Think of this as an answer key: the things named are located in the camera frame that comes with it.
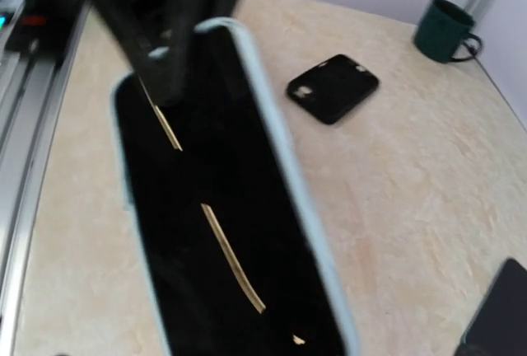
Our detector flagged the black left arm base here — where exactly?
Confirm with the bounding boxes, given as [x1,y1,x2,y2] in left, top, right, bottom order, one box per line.
[5,5,82,64]

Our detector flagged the dark green mug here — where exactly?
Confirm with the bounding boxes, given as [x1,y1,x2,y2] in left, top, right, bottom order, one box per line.
[413,0,483,63]

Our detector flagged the large silver phone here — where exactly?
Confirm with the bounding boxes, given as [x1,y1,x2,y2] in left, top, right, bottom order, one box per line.
[114,26,347,356]

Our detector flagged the small black phone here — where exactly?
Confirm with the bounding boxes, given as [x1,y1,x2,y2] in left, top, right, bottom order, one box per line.
[455,258,526,356]

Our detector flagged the light blue phone case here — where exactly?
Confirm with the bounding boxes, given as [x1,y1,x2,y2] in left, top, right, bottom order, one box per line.
[109,16,363,356]

